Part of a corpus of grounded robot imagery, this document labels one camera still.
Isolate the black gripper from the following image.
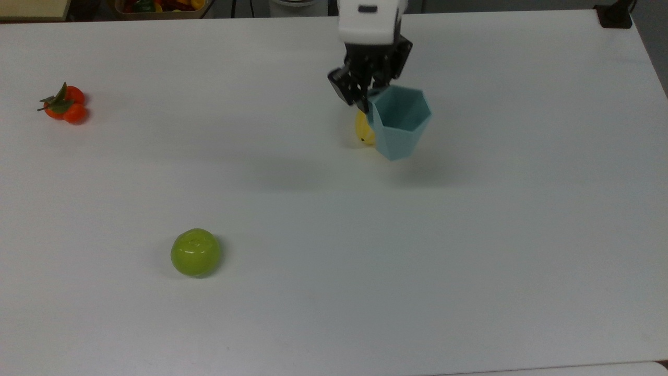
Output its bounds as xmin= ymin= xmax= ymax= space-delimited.
xmin=327 ymin=37 xmax=413 ymax=114

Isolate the light blue hexagonal mug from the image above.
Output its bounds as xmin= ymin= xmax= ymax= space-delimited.
xmin=366 ymin=85 xmax=433 ymax=161

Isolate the yellow banana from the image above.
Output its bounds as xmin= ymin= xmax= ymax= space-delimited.
xmin=355 ymin=109 xmax=377 ymax=147

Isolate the white round container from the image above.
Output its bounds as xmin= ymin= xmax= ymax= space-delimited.
xmin=268 ymin=0 xmax=330 ymax=17

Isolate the basket of toy fruit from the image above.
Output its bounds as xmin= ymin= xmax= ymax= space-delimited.
xmin=106 ymin=0 xmax=210 ymax=20

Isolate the green toy apple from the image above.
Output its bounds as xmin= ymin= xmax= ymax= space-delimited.
xmin=171 ymin=228 xmax=222 ymax=278

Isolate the black table clamp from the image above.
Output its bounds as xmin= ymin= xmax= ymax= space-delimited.
xmin=594 ymin=0 xmax=637 ymax=29

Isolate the orange toy tangerine cluster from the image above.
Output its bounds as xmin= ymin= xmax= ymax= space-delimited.
xmin=37 ymin=81 xmax=88 ymax=125

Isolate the beige wooden board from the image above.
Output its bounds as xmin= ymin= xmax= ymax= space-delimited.
xmin=0 ymin=0 xmax=71 ymax=22

